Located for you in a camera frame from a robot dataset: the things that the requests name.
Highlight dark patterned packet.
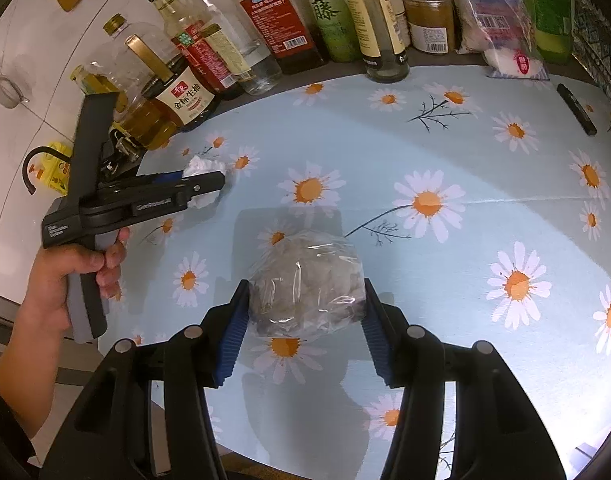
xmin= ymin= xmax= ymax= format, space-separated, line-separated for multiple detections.
xmin=570 ymin=0 xmax=611 ymax=91

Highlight clear bottle cream label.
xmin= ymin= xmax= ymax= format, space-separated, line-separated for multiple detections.
xmin=165 ymin=0 xmax=283 ymax=96

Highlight green packet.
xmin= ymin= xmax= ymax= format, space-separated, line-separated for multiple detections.
xmin=510 ymin=0 xmax=579 ymax=66

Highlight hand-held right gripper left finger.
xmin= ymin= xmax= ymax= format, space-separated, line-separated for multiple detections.
xmin=39 ymin=279 xmax=251 ymax=480

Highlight green label oil bottle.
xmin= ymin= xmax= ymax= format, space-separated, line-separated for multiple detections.
xmin=70 ymin=62 xmax=122 ymax=111

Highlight person's left forearm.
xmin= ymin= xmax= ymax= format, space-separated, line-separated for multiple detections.
xmin=0 ymin=305 xmax=61 ymax=480

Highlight dark bottle red label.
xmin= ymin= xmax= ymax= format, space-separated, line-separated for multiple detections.
xmin=225 ymin=0 xmax=329 ymax=75

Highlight clear cooking oil jug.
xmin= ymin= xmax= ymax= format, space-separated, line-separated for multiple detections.
xmin=99 ymin=14 xmax=178 ymax=152

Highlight blue and red salt bag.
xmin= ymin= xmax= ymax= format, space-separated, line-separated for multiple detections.
xmin=435 ymin=0 xmax=551 ymax=81

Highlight person's left hand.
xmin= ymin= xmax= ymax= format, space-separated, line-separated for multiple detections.
xmin=18 ymin=227 xmax=132 ymax=333

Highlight brown spice jar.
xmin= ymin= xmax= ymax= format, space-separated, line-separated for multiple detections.
xmin=401 ymin=0 xmax=457 ymax=53

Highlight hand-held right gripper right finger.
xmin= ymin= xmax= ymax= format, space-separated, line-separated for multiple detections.
xmin=361 ymin=279 xmax=569 ymax=480

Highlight black marker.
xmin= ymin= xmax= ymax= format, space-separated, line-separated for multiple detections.
xmin=556 ymin=82 xmax=599 ymax=136

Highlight black faucet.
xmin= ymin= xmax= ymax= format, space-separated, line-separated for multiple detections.
xmin=22 ymin=146 xmax=73 ymax=195

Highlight metal strainer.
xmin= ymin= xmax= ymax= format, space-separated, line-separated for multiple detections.
xmin=0 ymin=50 xmax=31 ymax=110

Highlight clear bottle beige label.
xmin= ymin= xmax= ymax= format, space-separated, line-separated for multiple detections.
xmin=330 ymin=0 xmax=411 ymax=83

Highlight red label sauce bottle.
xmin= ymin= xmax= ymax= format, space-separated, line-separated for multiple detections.
xmin=142 ymin=0 xmax=246 ymax=101

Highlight daisy print tablecloth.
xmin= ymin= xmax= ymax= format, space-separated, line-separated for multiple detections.
xmin=92 ymin=57 xmax=611 ymax=461

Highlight clear plastic bag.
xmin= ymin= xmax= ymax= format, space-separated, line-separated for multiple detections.
xmin=248 ymin=230 xmax=369 ymax=337

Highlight dark soy sauce jug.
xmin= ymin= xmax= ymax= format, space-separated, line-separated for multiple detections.
xmin=125 ymin=35 xmax=222 ymax=132

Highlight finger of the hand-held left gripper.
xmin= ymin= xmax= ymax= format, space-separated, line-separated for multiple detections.
xmin=129 ymin=170 xmax=228 ymax=209
xmin=102 ymin=170 xmax=187 ymax=193

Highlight white tissue ball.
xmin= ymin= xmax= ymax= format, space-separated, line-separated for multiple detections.
xmin=182 ymin=155 xmax=228 ymax=209

